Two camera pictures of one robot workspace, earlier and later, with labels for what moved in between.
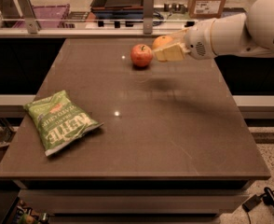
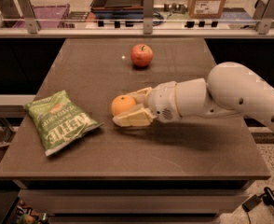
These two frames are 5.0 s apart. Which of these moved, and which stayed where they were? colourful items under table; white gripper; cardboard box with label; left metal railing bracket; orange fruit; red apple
Moved: orange fruit; white gripper
Stayed: cardboard box with label; red apple; left metal railing bracket; colourful items under table
